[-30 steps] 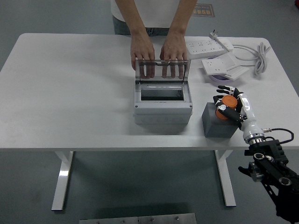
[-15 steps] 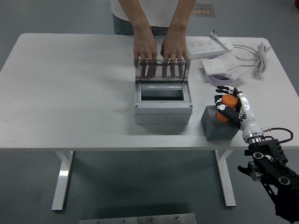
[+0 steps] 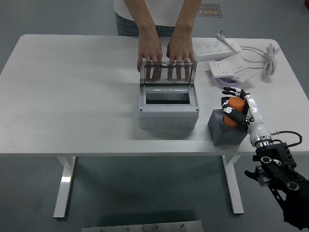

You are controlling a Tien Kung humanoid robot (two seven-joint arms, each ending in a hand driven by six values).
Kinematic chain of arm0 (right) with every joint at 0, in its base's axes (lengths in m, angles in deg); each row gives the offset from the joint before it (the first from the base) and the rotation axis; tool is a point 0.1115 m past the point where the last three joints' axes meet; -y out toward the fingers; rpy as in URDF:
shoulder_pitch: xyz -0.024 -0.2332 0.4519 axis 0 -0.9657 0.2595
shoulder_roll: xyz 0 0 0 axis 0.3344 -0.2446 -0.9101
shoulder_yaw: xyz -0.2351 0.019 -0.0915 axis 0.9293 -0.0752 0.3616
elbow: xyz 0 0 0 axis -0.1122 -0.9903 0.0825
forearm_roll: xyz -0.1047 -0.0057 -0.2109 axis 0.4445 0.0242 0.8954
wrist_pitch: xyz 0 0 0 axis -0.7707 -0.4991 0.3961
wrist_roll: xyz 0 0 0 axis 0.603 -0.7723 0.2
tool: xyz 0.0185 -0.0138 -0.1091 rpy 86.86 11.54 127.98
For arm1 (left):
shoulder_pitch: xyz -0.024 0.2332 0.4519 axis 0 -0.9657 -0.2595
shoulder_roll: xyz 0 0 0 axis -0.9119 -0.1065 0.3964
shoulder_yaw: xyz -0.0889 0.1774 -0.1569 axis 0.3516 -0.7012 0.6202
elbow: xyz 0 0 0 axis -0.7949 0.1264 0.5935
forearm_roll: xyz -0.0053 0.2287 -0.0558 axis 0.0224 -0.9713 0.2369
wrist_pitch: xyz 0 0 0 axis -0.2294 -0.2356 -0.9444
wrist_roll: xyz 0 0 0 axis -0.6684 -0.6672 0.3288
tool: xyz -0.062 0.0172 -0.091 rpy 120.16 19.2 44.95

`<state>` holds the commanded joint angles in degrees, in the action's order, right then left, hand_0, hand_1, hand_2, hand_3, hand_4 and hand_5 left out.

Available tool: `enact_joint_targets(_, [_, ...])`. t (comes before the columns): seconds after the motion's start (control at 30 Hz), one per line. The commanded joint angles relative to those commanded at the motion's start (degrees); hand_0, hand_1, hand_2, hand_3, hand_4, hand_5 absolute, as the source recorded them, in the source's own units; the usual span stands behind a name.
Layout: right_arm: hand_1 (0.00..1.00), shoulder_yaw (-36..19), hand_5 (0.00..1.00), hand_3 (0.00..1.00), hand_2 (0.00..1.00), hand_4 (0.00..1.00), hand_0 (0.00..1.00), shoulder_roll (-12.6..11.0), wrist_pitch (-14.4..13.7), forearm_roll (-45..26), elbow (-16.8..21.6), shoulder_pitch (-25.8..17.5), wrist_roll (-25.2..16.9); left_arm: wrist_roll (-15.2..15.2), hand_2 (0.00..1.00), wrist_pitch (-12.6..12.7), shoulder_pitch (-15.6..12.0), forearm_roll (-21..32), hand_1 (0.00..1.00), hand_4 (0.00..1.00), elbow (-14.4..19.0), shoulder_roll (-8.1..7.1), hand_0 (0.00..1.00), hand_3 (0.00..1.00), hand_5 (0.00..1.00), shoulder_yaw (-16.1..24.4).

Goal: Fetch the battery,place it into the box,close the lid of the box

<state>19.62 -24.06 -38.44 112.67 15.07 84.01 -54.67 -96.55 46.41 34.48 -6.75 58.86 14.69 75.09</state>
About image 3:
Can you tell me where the person's right hand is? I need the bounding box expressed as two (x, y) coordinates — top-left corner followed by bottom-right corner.
(137, 31), (163, 82)

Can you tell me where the white table leg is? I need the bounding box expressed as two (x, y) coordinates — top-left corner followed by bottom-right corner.
(221, 155), (244, 215)
(53, 156), (77, 218)

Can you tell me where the orange cylindrical battery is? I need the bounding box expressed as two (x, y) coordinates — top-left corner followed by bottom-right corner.
(221, 97), (246, 127)

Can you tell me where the grey metal plate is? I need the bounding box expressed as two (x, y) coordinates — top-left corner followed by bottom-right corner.
(82, 220), (203, 232)

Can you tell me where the brown floor sign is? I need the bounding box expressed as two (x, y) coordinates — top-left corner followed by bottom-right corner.
(195, 3), (222, 18)

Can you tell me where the robot right hand white black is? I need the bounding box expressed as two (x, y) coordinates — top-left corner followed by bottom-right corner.
(221, 87), (272, 144)

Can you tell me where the person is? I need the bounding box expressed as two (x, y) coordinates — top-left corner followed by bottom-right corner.
(113, 0), (202, 37)

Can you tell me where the transparent hinged box lid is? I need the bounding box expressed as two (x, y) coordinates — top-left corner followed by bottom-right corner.
(139, 60), (198, 87)

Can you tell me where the white power cord with plug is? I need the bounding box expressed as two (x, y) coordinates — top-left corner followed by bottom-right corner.
(215, 30), (281, 78)

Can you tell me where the purple round dish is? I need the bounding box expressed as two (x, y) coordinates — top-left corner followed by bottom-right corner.
(213, 58), (242, 87)

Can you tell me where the grey plastic enclosure box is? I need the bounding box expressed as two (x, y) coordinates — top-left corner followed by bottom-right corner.
(137, 83), (200, 129)

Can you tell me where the grey block battery holder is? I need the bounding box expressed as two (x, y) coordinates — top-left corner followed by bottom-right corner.
(207, 108), (249, 146)

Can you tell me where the white power strip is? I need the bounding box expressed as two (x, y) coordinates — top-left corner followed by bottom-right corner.
(192, 40), (242, 62)

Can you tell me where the white switch panel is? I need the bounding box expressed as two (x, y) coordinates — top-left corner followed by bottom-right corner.
(231, 68), (259, 83)
(227, 56), (247, 73)

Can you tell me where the white wall socket panel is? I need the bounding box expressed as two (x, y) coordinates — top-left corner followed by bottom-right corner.
(208, 60), (235, 78)

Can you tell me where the person's left hand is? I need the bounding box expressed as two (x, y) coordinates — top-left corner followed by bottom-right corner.
(166, 33), (196, 82)

